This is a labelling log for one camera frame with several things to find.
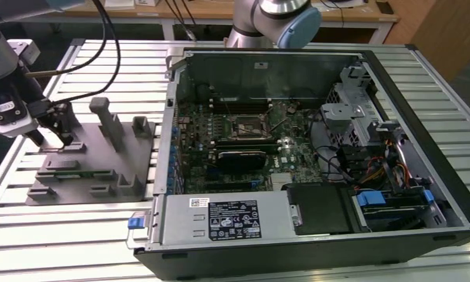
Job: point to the black RAM stick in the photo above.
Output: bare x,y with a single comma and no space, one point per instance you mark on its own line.
247,149

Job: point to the black phone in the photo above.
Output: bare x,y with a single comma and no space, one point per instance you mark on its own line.
385,7

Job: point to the green motherboard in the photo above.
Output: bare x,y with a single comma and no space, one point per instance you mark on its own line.
297,173

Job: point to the hard disk in blue carrier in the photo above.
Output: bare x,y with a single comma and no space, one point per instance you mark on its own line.
371,199

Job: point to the blue case latch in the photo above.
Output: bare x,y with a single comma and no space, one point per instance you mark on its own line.
136,222

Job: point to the black expansion slot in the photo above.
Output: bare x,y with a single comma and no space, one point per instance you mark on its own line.
229,186

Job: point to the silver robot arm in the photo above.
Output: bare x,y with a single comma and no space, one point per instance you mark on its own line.
251,20

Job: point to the blue plastic clip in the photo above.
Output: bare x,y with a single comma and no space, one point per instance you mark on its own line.
428,196

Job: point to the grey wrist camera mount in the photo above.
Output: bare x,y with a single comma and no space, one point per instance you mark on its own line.
25,51

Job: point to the CPU socket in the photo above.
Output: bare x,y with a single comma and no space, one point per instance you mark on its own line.
243,122

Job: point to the wooden cabinet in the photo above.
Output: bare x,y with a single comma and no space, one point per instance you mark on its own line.
450,29

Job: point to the green RAM stick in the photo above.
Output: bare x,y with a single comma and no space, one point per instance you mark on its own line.
84,174

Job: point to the black graphics card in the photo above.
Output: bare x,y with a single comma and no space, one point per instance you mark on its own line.
241,160

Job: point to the silver CPU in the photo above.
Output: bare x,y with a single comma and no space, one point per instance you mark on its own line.
51,149

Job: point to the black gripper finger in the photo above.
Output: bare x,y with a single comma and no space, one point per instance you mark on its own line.
36,138
64,123

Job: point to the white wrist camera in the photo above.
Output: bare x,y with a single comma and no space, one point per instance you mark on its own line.
13,129

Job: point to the metal drive cage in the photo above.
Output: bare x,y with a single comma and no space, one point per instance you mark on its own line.
347,98

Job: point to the black plastic shroud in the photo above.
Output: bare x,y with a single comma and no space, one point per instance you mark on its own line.
321,205

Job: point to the grey power supply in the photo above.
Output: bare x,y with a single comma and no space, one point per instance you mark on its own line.
180,217

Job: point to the white paper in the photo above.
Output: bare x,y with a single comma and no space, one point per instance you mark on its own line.
119,3

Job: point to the silver heatsink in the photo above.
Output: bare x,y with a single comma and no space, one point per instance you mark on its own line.
281,179

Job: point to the black PC case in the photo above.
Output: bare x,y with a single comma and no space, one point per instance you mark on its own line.
259,261

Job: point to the grey parts rack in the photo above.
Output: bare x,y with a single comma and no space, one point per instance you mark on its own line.
97,152

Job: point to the wooden desk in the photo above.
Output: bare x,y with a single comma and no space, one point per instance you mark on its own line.
121,13

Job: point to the thin metal locking lever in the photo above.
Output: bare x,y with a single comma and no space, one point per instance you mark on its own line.
279,124
229,109

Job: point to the small white box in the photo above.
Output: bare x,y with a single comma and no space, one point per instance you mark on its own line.
147,2

